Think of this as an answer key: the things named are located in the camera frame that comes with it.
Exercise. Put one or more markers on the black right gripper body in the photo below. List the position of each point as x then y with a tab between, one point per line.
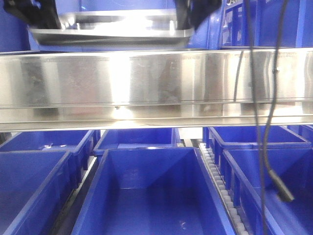
191	13

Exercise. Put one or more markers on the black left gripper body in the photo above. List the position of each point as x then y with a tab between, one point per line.
41	14

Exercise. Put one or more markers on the silver metal tray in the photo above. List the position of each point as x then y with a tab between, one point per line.
155	19
99	38

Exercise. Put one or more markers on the large blue bin right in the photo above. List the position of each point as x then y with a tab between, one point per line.
259	25

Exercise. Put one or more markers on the blue bin lower centre back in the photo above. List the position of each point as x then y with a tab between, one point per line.
137	138

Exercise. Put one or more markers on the small blue bin lower left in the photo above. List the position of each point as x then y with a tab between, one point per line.
78	142

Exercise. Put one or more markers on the blue bin lower right back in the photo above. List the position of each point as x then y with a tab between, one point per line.
245	137

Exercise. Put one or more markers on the blue bin lower left front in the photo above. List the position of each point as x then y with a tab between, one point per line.
34	185

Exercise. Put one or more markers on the blue bin lower centre front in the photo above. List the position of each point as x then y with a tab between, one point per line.
152	192

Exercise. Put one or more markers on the lower roller track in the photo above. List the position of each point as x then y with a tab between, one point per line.
217	180

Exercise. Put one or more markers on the blue bin lower right front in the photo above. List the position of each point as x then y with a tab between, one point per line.
295	168

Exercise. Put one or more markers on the steel shelf front rail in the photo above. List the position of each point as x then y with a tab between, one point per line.
154	88

